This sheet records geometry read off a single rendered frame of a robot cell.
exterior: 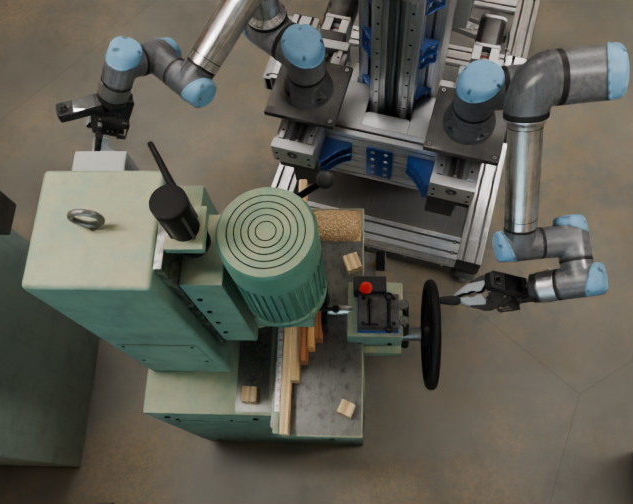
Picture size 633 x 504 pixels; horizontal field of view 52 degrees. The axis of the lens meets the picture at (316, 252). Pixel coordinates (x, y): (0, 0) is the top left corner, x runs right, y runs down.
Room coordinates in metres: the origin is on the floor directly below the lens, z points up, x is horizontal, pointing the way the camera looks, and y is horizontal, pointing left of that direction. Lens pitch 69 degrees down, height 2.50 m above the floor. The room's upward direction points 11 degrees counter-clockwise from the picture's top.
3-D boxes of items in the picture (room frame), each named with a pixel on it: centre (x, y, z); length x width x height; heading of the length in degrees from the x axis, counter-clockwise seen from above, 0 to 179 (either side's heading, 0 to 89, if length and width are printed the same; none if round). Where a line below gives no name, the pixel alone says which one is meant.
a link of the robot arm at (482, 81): (0.98, -0.52, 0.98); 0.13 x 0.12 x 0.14; 85
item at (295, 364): (0.56, 0.05, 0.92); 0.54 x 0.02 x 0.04; 168
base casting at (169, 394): (0.47, 0.20, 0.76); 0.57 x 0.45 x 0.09; 78
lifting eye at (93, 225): (0.51, 0.36, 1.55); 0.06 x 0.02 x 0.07; 78
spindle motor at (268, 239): (0.45, 0.08, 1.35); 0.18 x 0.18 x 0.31
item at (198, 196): (0.64, 0.26, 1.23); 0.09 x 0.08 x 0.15; 78
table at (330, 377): (0.45, -0.03, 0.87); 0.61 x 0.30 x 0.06; 168
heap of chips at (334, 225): (0.69, -0.06, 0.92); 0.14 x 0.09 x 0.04; 78
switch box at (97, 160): (0.65, 0.36, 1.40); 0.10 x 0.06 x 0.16; 78
